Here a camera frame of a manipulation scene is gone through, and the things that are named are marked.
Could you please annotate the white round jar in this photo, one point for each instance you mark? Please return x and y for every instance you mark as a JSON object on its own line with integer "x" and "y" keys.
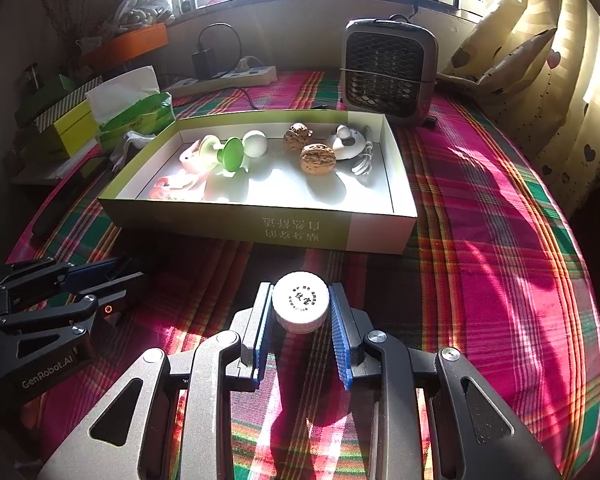
{"x": 301, "y": 302}

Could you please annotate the crumpled white tissue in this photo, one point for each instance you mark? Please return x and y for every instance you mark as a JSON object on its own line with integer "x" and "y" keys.
{"x": 128, "y": 147}

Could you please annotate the green white cardboard box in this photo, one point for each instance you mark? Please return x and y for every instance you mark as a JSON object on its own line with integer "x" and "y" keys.
{"x": 270, "y": 199}

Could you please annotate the yellow-green box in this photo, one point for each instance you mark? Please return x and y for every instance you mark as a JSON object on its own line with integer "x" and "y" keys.
{"x": 60, "y": 138}

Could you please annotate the green white spool massager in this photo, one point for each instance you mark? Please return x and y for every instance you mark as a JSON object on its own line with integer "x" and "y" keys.
{"x": 229, "y": 154}

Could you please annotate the orange box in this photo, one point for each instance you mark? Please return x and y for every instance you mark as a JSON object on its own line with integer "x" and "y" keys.
{"x": 125, "y": 48}

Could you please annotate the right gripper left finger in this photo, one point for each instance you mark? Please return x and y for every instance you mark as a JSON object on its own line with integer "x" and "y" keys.
{"x": 254, "y": 328}

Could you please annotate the dark green box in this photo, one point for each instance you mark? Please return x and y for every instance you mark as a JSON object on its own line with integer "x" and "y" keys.
{"x": 52, "y": 92}

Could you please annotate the green tissue pack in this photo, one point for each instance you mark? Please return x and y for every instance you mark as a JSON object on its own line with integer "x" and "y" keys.
{"x": 132, "y": 101}

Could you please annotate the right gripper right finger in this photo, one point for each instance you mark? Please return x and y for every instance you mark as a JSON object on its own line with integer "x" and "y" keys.
{"x": 349, "y": 326}

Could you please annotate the white cable clip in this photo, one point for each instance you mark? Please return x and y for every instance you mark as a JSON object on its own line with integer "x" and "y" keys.
{"x": 362, "y": 161}

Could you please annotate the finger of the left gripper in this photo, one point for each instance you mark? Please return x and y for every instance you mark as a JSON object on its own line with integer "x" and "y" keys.
{"x": 97, "y": 276}
{"x": 116, "y": 296}

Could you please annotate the white power strip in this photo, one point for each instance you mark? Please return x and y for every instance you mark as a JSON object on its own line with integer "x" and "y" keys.
{"x": 255, "y": 77}

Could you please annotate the brown walnut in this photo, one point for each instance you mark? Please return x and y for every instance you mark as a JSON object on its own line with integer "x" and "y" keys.
{"x": 317, "y": 159}
{"x": 296, "y": 137}

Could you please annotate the white egg-shaped case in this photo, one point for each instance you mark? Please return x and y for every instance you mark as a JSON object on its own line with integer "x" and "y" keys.
{"x": 346, "y": 143}

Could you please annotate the cream heart curtain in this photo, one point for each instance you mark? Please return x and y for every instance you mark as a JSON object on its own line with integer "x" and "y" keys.
{"x": 533, "y": 66}

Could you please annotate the striped box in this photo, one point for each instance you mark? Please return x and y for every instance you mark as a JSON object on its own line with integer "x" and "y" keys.
{"x": 65, "y": 105}

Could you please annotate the plaid bedspread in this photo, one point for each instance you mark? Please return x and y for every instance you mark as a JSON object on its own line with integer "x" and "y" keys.
{"x": 491, "y": 268}

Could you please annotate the plastic bags on shelf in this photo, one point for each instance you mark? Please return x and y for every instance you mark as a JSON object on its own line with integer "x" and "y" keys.
{"x": 131, "y": 15}

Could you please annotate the grey mini fan heater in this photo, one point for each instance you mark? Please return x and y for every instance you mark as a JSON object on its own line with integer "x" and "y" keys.
{"x": 389, "y": 67}

